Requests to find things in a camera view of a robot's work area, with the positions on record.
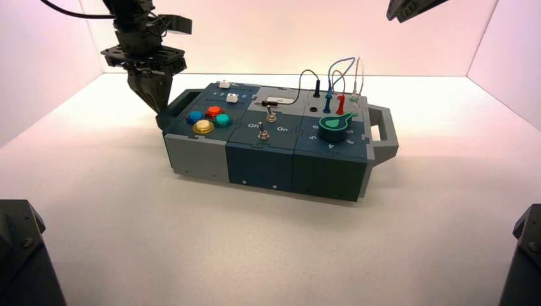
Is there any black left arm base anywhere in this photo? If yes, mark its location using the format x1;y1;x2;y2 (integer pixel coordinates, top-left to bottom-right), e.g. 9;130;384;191
0;199;67;306

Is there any teal push button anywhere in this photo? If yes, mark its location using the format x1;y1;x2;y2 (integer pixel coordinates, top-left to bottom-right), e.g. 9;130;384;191
212;113;233;129

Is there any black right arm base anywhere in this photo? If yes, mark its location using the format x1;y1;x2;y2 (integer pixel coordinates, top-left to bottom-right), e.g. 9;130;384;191
498;203;541;306

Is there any thin black wire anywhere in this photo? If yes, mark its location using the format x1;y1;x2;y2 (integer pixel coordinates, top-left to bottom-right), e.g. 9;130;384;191
276;69;321;105

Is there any thin orange wire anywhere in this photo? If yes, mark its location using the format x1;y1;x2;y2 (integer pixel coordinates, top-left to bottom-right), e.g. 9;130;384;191
331;69;346;96

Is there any grey and teal task box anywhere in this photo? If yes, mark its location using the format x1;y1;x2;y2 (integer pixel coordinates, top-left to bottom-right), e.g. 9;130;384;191
156;81;399;202

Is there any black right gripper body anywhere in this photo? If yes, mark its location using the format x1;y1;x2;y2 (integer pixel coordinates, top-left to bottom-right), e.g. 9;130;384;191
387;0;449;23

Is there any thin blue wire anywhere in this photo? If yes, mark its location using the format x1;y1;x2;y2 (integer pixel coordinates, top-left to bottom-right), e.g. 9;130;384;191
327;57;357;92

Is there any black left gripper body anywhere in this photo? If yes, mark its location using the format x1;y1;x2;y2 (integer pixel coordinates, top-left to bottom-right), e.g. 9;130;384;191
100;17;188;77

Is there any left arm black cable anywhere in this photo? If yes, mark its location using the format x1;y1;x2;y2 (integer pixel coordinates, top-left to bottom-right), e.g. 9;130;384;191
40;0;117;20

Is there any green rotary knob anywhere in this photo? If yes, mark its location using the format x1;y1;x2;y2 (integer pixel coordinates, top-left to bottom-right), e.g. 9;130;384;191
318;112;359;143

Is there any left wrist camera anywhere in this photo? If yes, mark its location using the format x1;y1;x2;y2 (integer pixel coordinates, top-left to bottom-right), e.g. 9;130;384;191
158;15;193;36

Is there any thin white wire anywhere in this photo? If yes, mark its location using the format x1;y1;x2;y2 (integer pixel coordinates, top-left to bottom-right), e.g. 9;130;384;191
354;57;365;92

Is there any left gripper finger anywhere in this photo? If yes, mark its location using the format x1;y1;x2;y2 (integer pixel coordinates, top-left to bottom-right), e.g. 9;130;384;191
152;71;174;114
126;73;161;114

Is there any yellow push button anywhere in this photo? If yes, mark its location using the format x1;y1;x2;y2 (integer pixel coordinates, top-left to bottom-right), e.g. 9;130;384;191
192;119;216;135

